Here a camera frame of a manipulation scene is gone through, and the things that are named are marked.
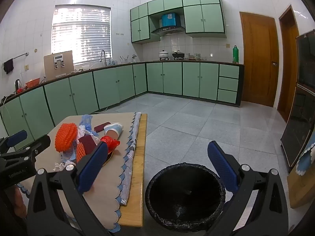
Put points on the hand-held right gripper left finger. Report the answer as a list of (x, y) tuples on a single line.
[(93, 164)]

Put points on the orange basin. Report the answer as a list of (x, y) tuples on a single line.
[(32, 83)]

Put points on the blue white paper cup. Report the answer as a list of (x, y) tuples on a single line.
[(113, 129)]

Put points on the blue box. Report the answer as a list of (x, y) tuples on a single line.
[(170, 19)]

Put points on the small orange foam net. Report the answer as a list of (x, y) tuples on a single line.
[(80, 152)]

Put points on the cardboard box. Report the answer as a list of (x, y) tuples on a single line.
[(49, 68)]

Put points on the green base cabinets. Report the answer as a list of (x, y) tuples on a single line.
[(110, 83)]

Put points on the red plastic bag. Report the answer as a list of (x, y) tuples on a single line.
[(110, 142)]

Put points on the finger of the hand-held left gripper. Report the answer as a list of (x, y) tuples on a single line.
[(40, 142), (17, 137)]

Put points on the electric kettle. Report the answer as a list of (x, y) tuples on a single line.
[(18, 86)]

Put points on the black glass cabinet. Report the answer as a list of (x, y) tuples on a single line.
[(300, 118)]

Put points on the dark cloth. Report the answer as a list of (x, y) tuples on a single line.
[(8, 66)]

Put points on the white cooking pot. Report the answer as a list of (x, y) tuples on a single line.
[(163, 54)]

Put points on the green wall cabinets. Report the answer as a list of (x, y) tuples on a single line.
[(204, 17)]

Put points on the small white tissue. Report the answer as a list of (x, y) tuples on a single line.
[(60, 166)]

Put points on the large orange foam net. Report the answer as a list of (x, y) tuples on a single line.
[(65, 137)]

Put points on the patterned grey cloth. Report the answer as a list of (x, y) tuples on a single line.
[(131, 157)]

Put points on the white plastic bag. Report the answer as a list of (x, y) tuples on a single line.
[(81, 131)]

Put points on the white window blinds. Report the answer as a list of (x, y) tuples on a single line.
[(81, 34)]

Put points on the green bottle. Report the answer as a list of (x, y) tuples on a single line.
[(235, 55)]

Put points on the metal faucet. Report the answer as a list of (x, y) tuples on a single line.
[(103, 54)]

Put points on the metal towel rail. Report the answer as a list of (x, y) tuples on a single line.
[(17, 57)]

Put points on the range hood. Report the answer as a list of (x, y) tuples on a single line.
[(168, 30)]

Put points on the maroon packet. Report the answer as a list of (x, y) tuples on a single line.
[(87, 142), (102, 126)]

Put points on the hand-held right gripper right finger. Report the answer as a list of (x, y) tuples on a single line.
[(221, 162)]

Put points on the black lined trash bin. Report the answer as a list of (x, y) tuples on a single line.
[(184, 194)]

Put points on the narrow wooden door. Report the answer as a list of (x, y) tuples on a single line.
[(290, 66)]

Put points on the blue plastic bag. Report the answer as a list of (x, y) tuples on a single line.
[(86, 120)]

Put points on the wooden table with beige cloth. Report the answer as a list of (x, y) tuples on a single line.
[(110, 177)]

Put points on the black wok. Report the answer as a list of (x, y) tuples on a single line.
[(177, 54)]

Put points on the blue scalloped cloth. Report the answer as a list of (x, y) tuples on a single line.
[(306, 159)]

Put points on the light wooden board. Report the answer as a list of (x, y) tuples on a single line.
[(301, 189)]

